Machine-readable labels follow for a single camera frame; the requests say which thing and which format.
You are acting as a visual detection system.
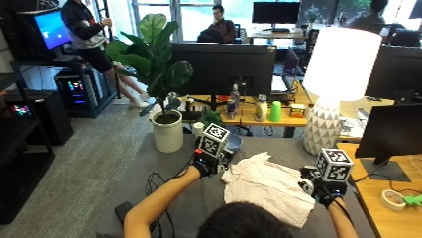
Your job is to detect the person's right hand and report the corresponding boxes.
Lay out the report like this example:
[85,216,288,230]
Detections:
[298,166,350,209]

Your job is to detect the person's left hand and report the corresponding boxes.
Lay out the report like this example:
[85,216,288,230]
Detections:
[192,149,230,179]

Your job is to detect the white cloth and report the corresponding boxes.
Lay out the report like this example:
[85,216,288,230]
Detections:
[220,152,318,229]

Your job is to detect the blue bowl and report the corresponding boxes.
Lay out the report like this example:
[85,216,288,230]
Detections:
[225,133,244,154]

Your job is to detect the white marker cube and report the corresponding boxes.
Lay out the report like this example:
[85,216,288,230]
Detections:
[198,122,230,159]
[315,147,354,183]

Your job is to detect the small white cup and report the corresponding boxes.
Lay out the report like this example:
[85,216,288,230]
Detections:
[192,121,208,138]

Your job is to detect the small green plant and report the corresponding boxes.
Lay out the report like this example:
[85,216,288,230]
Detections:
[200,110,224,129]

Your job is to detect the white plant pot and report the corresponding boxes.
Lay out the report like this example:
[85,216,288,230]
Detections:
[149,109,186,154]

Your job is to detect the white faceted lamp base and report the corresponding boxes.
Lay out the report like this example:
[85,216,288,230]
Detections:
[304,97,345,156]

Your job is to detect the blue drink can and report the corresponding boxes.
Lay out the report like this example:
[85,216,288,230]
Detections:
[224,98,237,120]

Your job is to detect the long wooden desk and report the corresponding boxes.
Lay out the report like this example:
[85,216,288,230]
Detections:
[181,80,397,129]

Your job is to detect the white and yellow bottle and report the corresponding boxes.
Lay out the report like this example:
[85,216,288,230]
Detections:
[253,93,270,123]

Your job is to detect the green plastic cup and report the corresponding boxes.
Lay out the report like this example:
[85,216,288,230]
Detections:
[268,100,284,123]

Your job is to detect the roll of white tape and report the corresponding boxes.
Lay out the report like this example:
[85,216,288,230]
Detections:
[379,188,407,212]

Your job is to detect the clear water bottle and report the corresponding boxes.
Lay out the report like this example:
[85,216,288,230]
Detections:
[229,83,241,114]

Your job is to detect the small yellow box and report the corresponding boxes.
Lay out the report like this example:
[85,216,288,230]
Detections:
[289,103,308,119]

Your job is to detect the wooden side desk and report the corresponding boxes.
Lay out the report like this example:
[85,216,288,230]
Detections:
[335,142,422,238]

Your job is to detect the black monitor with stand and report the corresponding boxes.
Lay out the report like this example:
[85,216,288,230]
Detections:
[353,103,422,183]

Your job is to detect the small green toy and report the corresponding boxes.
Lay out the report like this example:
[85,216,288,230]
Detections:
[402,194,422,208]

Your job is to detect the flat black device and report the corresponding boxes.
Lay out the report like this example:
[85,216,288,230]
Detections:
[113,200,134,224]

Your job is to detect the wide black monitor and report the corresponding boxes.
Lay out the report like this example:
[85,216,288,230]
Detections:
[169,43,278,97]

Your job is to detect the white lamp shade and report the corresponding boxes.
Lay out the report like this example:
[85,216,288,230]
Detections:
[302,26,383,102]

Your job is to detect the large green leafy plant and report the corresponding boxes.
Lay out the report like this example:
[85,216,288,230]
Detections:
[104,13,196,117]

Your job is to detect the black office chair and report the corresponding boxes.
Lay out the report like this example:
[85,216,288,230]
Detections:
[196,28,225,45]

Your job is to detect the computer tower with coloured lights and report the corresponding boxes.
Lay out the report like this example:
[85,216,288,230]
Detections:
[55,68,106,117]

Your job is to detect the black computer tower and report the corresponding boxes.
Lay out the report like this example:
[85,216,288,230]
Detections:
[3,88,75,147]

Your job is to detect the black shelf rack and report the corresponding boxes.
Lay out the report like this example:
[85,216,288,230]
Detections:
[0,72,57,226]

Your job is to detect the black background monitor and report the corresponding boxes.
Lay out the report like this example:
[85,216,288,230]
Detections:
[250,1,302,26]

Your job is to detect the monitor with blue screen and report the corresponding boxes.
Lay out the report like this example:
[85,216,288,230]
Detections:
[16,7,73,60]

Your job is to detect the black cables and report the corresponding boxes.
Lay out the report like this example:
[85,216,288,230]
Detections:
[144,171,178,238]

